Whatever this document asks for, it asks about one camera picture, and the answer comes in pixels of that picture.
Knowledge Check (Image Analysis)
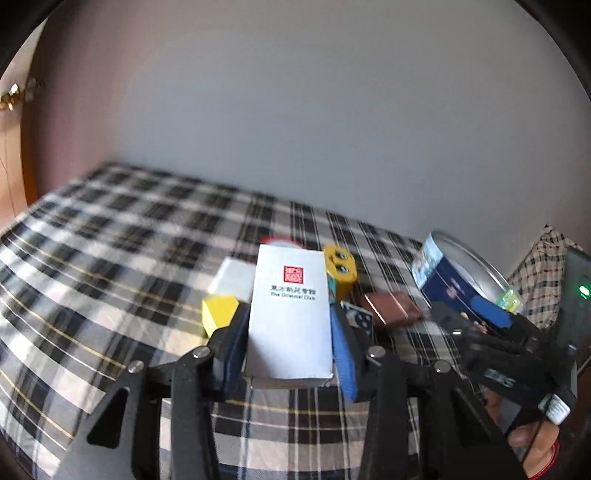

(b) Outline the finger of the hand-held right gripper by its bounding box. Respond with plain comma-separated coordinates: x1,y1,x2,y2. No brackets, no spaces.
468,295,525,332
429,302,478,354

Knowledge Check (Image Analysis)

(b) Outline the red tape roll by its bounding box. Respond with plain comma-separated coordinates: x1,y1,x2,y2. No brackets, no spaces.
259,235,301,250

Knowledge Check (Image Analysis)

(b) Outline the round blue metal tin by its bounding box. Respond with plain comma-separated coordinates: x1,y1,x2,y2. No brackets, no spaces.
411,231,513,334

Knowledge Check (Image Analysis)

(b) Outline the white charger plug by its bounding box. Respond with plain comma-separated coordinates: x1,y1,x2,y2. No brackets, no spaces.
208,257,257,298

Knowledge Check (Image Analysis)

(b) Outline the gold door handle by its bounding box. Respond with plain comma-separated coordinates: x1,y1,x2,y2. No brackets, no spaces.
0,79,47,112

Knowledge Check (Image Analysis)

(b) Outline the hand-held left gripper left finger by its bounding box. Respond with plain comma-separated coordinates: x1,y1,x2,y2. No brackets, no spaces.
53,302,253,480

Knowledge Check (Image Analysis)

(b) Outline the dark device with green light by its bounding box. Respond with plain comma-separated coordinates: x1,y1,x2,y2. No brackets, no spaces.
556,249,591,354

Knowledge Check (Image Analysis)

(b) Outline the wooden door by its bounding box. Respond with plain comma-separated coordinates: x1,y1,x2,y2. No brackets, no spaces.
0,28,41,232

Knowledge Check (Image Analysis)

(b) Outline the person's right hand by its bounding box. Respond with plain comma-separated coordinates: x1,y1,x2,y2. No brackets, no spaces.
485,388,561,479

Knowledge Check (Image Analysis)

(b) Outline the yellow toy block with eyes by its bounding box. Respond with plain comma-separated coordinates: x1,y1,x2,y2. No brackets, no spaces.
323,244,358,304

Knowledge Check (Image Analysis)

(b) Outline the white box with red seal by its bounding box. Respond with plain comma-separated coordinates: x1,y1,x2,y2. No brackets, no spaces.
241,244,334,389

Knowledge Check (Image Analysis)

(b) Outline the brown square tile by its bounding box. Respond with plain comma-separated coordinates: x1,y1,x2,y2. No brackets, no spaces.
362,291,424,328

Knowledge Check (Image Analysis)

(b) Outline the blue dotted card box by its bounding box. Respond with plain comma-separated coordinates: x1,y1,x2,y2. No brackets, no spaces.
341,300,374,341

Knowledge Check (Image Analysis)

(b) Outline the plaid pillow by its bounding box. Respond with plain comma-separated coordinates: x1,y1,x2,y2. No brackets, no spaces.
507,224,585,329

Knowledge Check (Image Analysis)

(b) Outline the black white plaid bed sheet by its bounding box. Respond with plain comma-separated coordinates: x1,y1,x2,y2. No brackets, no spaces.
0,161,555,480

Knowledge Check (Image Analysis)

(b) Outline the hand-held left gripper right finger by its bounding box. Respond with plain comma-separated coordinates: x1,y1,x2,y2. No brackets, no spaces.
329,305,529,480

